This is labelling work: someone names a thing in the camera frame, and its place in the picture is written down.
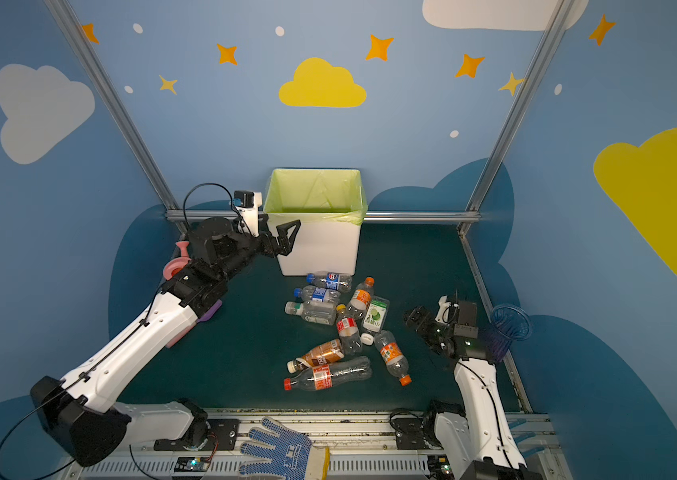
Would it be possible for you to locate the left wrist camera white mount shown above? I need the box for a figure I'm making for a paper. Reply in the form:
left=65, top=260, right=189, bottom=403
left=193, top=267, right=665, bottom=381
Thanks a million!
left=234, top=190, right=262, bottom=237

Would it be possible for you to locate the orange cap clear bottle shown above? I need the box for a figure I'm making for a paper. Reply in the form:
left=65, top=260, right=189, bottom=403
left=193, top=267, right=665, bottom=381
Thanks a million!
left=346, top=277, right=375, bottom=322

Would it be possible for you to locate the amber tea bottle white cap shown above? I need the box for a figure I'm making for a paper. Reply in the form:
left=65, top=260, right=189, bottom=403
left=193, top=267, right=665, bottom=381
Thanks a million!
left=286, top=339, right=345, bottom=374

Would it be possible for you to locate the circuit board right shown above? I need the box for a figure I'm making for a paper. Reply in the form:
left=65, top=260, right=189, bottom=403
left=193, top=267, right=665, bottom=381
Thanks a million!
left=426, top=455, right=454, bottom=480

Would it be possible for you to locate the square bottle lime label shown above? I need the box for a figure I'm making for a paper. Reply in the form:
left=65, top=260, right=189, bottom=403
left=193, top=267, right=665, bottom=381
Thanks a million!
left=362, top=296, right=390, bottom=334

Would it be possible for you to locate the green bin liner bag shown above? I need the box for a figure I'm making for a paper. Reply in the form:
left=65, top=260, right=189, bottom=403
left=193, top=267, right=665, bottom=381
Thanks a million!
left=264, top=168, right=368, bottom=225

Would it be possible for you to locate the clear white cap wide bottle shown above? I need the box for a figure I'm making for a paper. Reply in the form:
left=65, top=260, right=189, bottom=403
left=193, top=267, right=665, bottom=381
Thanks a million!
left=284, top=301, right=336, bottom=325

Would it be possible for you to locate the aluminium frame post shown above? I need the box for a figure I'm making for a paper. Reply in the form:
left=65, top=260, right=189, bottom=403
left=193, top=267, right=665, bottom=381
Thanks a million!
left=44, top=0, right=178, bottom=210
left=465, top=0, right=577, bottom=222

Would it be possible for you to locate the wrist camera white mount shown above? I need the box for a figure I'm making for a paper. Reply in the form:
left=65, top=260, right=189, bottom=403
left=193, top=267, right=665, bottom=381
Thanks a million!
left=234, top=190, right=262, bottom=237
left=435, top=295, right=478, bottom=327

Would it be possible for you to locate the yellow cap red label bottle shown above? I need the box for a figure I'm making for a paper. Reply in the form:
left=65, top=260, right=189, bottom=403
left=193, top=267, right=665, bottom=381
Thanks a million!
left=336, top=304, right=362, bottom=355

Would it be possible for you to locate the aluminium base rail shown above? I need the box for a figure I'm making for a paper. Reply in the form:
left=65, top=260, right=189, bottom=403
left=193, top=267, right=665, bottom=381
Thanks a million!
left=73, top=407, right=573, bottom=480

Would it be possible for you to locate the aluminium frame back rail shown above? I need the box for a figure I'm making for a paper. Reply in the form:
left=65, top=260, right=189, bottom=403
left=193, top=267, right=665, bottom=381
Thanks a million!
left=165, top=209, right=481, bottom=224

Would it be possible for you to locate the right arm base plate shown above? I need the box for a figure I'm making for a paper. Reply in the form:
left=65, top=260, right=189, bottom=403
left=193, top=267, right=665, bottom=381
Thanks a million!
left=389, top=417, right=441, bottom=450

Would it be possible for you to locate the small bottle orange label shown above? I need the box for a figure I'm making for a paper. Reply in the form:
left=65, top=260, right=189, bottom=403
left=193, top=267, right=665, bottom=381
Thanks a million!
left=374, top=330, right=412, bottom=386

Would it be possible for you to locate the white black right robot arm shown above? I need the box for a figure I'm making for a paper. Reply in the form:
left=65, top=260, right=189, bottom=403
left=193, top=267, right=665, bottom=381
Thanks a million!
left=404, top=297, right=543, bottom=479

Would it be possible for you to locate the aluminium frame right post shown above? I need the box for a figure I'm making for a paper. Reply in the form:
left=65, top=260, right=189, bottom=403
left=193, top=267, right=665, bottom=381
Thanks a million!
left=465, top=0, right=577, bottom=222

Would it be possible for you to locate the purple plastic object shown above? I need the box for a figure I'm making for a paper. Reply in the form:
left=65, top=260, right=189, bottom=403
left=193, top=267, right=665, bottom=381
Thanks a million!
left=166, top=300, right=222, bottom=348

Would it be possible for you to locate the green circuit board left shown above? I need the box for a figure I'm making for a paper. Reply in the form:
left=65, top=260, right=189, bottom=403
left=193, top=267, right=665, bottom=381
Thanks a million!
left=174, top=457, right=210, bottom=473

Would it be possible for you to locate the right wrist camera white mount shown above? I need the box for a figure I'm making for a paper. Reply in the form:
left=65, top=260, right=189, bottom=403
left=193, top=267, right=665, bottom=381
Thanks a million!
left=435, top=295, right=478, bottom=327

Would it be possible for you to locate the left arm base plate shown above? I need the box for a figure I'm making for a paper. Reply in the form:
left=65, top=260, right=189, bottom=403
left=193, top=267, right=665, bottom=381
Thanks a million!
left=154, top=418, right=240, bottom=453

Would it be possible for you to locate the crumpled clear blue label bottle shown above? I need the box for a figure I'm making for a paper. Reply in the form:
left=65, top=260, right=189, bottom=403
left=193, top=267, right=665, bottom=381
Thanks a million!
left=306, top=271, right=352, bottom=293

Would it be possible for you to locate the white plastic trash bin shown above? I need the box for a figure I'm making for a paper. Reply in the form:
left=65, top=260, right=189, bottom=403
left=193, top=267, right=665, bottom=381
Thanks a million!
left=278, top=217, right=361, bottom=276

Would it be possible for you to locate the blue dotted work glove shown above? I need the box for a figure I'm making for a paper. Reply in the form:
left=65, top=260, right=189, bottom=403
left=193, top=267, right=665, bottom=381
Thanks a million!
left=238, top=417, right=312, bottom=479

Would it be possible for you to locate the pink watering can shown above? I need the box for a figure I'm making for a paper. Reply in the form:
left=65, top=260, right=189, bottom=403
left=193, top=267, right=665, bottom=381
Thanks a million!
left=162, top=240, right=190, bottom=280

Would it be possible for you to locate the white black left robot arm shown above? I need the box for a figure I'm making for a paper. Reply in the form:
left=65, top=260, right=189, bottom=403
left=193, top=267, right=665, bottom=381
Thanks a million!
left=30, top=217, right=302, bottom=467

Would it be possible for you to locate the clear bottle blue label middle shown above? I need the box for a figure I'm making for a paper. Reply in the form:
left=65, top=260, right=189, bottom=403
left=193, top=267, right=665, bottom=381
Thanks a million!
left=294, top=285, right=340, bottom=308

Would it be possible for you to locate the clear cola bottle red label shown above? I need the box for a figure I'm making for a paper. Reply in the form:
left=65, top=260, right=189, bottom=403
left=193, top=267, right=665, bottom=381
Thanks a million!
left=284, top=356, right=372, bottom=391

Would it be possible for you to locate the aluminium frame left post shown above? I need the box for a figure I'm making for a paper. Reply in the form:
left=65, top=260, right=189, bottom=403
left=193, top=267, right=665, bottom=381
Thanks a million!
left=44, top=0, right=178, bottom=210

